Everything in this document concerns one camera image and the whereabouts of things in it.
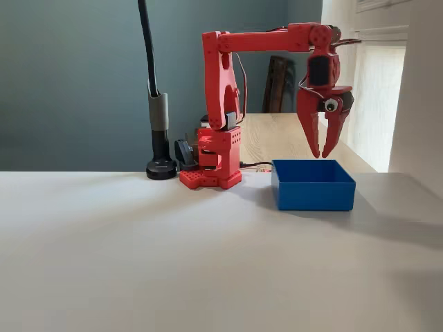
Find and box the blue plastic bin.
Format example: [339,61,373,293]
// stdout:
[271,159,356,212]

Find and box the white roller blind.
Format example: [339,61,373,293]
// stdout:
[345,24,410,173]

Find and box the dark wooden leaning board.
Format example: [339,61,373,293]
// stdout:
[262,55,302,114]

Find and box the black table clamp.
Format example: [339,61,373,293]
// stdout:
[174,138,200,172]

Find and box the gray tube sleeve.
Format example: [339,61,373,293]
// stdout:
[147,92,170,131]

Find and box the black gooseneck stand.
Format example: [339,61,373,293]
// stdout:
[137,0,179,181]

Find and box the black cable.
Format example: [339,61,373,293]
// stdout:
[240,160,275,171]

